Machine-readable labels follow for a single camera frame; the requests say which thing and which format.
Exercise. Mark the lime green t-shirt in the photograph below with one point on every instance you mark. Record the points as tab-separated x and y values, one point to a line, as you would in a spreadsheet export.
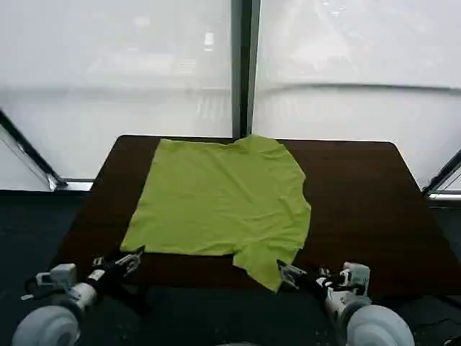
223	202

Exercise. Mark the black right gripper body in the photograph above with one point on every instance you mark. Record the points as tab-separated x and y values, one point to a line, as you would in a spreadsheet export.
314	283

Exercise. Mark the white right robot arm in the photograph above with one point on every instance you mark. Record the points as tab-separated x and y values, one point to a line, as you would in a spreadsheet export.
374	320

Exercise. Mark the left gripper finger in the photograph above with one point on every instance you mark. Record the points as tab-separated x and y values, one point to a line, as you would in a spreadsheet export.
132	265
134	254

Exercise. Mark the black table leg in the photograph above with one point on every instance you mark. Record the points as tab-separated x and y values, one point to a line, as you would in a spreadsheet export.
138	299

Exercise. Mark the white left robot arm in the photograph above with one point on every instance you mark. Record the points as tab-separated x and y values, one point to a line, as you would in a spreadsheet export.
54	317

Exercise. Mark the slanted metal window frame bar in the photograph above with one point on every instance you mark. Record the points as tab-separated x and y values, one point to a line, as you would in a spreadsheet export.
443	173
29	147

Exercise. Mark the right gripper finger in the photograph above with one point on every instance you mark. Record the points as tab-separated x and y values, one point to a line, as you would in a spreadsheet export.
291	267
290	282

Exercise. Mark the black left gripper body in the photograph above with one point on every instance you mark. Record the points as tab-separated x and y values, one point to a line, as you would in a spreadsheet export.
108	271

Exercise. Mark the dark vertical window post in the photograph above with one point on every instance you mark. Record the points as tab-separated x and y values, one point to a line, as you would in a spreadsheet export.
245	68

